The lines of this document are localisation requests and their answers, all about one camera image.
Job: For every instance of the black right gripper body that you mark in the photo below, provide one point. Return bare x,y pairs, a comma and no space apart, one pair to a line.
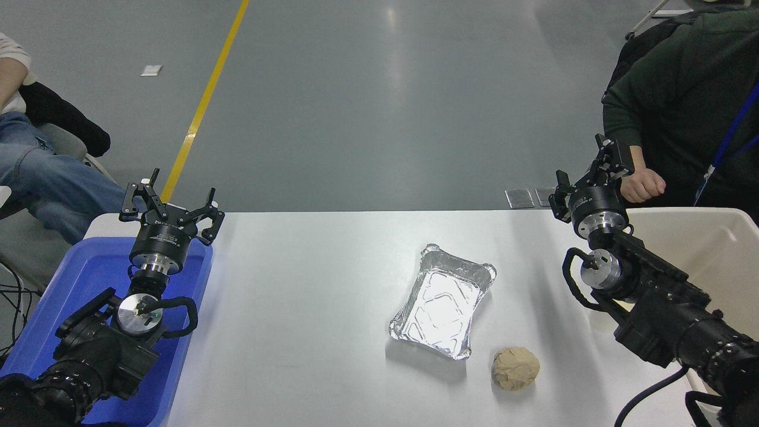
596,200

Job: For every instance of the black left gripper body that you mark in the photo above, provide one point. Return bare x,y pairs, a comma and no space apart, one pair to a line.
161,237

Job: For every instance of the person's bare forearm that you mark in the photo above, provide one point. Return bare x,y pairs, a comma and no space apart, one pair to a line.
9,83

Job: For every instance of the person's right hand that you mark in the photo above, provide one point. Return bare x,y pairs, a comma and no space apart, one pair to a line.
643,185

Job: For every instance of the grey metal floor plate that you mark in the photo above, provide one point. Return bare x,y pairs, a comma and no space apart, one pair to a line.
544,197
519,198

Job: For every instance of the blue plastic tray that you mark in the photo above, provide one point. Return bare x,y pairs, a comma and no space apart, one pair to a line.
89,273

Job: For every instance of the person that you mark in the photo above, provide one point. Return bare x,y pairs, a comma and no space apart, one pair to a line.
682,89
53,184

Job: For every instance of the black garment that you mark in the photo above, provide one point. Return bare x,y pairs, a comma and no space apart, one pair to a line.
65,118
640,47

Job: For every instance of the large pale bin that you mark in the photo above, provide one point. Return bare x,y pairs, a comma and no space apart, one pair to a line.
711,243

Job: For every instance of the white paper scrap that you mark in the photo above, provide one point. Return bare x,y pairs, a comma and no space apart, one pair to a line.
151,70

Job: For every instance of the silver foil tray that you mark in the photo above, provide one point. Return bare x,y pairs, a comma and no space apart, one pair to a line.
442,302

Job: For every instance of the crumpled tan paper ball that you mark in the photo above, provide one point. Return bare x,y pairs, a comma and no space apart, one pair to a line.
516,369

